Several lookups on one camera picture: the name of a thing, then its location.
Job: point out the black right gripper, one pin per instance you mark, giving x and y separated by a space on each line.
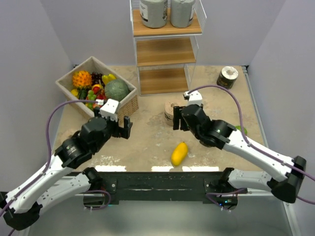
176 119

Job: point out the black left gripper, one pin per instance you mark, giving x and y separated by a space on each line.
121 132

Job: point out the grey roll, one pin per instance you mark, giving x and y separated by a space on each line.
182 12
153 13

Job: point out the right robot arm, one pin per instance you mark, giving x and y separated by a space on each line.
281 175

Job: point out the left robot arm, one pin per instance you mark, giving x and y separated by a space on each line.
23 206

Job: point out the brown roll centre table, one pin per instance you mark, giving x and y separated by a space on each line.
168 112

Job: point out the wicker basket with cloth liner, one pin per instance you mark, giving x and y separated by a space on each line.
127 106

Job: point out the green grape bunch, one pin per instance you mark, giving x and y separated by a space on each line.
92 97

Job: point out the green netted melon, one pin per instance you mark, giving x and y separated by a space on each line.
116 89

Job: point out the yellow mango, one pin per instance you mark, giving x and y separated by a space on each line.
179 154

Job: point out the yellow bananas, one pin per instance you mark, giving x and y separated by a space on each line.
107 78

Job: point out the dark purple grapes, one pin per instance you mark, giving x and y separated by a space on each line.
96 78

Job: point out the brown roll left edge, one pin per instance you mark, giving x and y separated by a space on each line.
67 134

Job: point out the orange pineapple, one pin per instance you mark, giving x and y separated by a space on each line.
82 79

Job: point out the green lime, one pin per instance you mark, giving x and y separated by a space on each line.
242 129

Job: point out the black white roll back corner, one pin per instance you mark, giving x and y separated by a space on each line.
227 77

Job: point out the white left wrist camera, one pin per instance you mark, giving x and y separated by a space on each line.
111 105

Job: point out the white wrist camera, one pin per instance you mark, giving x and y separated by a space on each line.
192 98
111 105

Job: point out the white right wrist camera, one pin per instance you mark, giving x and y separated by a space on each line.
192 98

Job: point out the white wire wooden shelf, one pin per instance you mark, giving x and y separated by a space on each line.
166 56

